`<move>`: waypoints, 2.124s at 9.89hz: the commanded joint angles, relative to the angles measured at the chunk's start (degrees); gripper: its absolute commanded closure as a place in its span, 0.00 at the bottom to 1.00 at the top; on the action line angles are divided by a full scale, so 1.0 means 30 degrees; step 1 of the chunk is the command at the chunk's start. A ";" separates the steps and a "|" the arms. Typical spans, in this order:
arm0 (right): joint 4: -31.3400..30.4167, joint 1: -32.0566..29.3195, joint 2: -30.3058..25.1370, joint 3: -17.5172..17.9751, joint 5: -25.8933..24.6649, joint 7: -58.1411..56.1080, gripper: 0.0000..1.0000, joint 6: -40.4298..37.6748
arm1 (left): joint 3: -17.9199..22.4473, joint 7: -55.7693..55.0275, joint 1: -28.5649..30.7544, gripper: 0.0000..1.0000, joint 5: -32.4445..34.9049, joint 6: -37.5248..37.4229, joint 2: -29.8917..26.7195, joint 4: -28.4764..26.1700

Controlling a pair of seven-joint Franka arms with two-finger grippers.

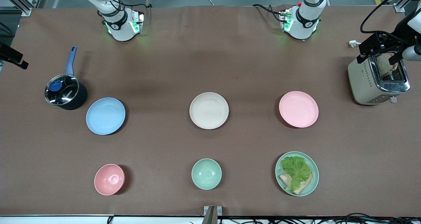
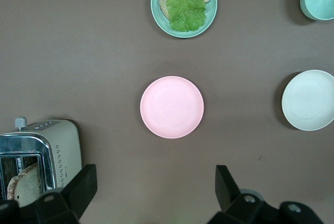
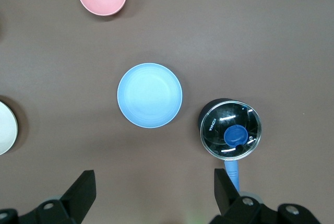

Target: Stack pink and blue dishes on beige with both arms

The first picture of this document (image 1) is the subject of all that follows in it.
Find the pink plate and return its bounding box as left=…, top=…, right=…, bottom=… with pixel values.
left=279, top=91, right=319, bottom=128

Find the blue plate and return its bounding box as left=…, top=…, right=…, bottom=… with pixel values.
left=86, top=97, right=126, bottom=135

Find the toasted bread slice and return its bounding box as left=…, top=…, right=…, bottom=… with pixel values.
left=376, top=53, right=400, bottom=77

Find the beige and chrome toaster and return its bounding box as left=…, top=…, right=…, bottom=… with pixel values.
left=348, top=52, right=411, bottom=106

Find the glass lid with blue knob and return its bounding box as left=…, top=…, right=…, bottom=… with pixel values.
left=45, top=74, right=80, bottom=106

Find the green plate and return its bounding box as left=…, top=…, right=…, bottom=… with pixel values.
left=275, top=151, right=319, bottom=197

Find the green lettuce leaf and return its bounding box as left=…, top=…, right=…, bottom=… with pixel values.
left=281, top=156, right=312, bottom=191

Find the pink bowl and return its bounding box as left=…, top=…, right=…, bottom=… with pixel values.
left=94, top=164, right=125, bottom=195

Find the brown bread slice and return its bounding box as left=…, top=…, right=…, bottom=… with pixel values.
left=279, top=173, right=313, bottom=195

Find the beige plate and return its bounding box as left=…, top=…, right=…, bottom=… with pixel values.
left=189, top=92, right=229, bottom=130

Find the green bowl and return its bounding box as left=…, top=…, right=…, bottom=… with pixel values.
left=191, top=159, right=222, bottom=190

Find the aluminium frame profile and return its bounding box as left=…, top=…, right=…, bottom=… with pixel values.
left=0, top=0, right=42, bottom=16
left=391, top=0, right=421, bottom=13

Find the black looped cable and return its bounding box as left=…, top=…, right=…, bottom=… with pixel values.
left=360, top=0, right=415, bottom=34

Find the dark pot with blue handle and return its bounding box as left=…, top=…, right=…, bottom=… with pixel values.
left=44, top=46, right=88, bottom=111

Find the black arm base cable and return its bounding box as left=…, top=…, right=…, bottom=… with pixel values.
left=252, top=4, right=284, bottom=22
left=123, top=2, right=152, bottom=11

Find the black cable bundle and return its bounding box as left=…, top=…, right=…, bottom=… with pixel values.
left=263, top=212, right=421, bottom=224

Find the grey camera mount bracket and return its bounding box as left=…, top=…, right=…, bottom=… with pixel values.
left=203, top=205, right=222, bottom=224

